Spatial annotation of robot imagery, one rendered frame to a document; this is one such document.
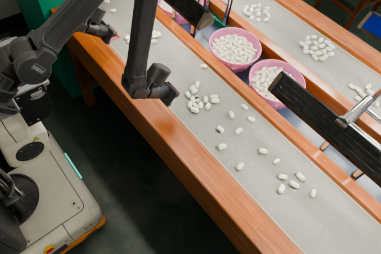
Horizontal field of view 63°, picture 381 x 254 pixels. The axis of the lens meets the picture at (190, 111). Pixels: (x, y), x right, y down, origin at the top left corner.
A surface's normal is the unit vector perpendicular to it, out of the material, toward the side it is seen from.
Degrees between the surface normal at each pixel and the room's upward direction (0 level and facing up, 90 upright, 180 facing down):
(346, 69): 0
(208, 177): 0
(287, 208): 0
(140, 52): 81
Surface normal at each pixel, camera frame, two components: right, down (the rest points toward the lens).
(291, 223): 0.09, -0.57
